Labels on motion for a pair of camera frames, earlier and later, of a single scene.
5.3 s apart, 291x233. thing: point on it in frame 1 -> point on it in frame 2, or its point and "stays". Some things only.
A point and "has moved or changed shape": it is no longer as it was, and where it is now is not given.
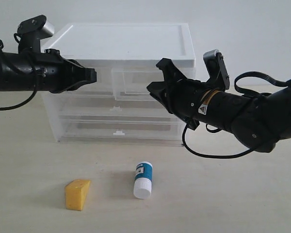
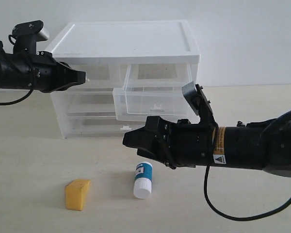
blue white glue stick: x=142 y=185 stays
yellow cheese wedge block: x=75 y=193 stays
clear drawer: x=130 y=84 has moved or changed shape
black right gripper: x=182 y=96 -> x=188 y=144
